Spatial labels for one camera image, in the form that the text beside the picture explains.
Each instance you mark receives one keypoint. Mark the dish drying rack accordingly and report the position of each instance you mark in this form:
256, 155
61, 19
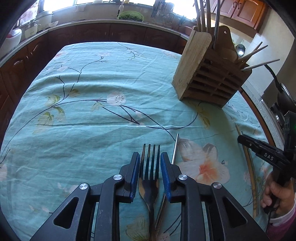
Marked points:
161, 8

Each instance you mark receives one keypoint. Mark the person's right hand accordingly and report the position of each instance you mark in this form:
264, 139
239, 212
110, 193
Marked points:
285, 196

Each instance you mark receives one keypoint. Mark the green colander with vegetables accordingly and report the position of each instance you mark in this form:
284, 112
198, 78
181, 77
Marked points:
131, 16

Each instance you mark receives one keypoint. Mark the black frying pan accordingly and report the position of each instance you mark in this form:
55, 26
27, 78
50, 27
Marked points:
284, 99

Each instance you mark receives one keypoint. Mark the steel ladle spoon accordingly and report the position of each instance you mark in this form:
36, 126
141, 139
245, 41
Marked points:
240, 49

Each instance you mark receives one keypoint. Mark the wooden upper cabinets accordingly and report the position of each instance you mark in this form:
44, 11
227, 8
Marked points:
249, 12

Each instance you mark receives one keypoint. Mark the thin pale chopstick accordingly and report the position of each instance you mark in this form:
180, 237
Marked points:
257, 47

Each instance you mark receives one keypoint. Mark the white red rice cooker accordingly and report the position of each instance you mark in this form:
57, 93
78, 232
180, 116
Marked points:
11, 41

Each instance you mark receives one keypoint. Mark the brown wooden chopstick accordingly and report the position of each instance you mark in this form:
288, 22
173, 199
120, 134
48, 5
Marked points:
208, 16

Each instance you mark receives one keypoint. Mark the teal floral tablecloth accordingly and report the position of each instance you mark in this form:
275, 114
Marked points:
92, 107

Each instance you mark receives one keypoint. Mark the white cooking pot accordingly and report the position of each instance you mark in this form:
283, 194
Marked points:
44, 19

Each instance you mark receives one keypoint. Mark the silver metal fork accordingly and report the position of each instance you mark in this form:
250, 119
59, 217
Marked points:
148, 182

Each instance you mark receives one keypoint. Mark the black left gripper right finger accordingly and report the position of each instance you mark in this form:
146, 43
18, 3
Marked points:
208, 211

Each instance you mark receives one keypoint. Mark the wooden utensil holder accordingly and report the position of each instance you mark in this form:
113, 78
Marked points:
209, 70

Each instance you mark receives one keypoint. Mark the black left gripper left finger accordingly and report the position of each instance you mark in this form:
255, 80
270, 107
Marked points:
92, 212

